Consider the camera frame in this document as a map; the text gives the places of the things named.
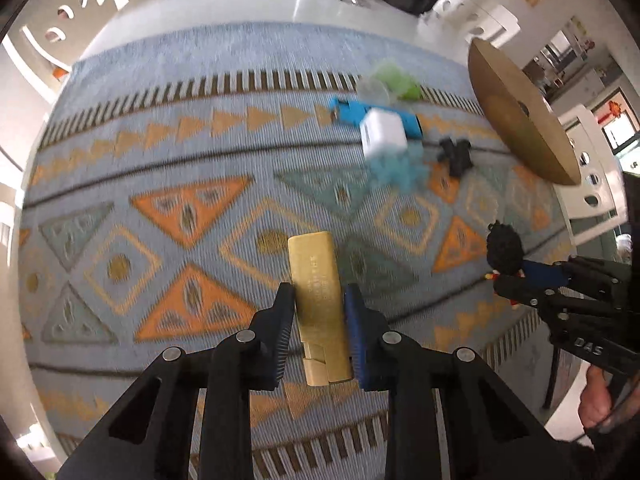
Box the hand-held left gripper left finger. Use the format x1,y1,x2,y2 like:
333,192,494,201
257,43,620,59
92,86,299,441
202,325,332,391
57,282,297,480

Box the person's right forearm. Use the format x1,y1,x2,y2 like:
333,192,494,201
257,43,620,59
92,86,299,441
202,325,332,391
575,422,640,480

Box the black spiky red figurine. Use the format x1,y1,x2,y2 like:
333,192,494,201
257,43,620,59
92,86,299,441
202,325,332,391
486,220,526,308

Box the white cube charger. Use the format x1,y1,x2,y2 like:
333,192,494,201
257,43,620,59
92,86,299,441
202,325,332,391
360,108,408,158

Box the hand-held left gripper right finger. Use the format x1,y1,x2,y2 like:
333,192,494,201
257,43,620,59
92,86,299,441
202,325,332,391
342,284,596,480

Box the round wooden tray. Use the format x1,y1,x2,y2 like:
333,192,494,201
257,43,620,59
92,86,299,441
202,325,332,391
467,39,583,187

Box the blue usb device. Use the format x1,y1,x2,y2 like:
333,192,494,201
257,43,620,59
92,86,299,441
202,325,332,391
329,97,425,140

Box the light blue plastic flakes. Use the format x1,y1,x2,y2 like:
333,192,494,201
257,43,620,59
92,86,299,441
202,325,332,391
367,147,428,193

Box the yellow rectangular bar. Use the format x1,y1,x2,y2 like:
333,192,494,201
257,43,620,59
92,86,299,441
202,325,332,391
287,231,353,387

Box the green plastic flake toy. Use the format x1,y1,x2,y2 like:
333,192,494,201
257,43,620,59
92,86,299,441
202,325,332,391
372,60,422,102

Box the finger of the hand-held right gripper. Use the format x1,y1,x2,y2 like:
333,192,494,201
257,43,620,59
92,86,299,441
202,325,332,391
492,279,567,312
520,255,627,288

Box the clear plastic piece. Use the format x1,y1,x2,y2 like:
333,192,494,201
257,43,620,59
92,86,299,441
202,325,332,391
356,76,393,106

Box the black claw toy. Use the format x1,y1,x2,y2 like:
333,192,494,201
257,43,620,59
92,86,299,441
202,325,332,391
437,137,473,178

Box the blue patterned woven table mat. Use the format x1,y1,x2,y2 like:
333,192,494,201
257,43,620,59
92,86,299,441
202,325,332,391
17,21,576,480

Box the person's right hand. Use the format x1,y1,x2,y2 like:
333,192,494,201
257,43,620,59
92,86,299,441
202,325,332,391
577,365,640,435

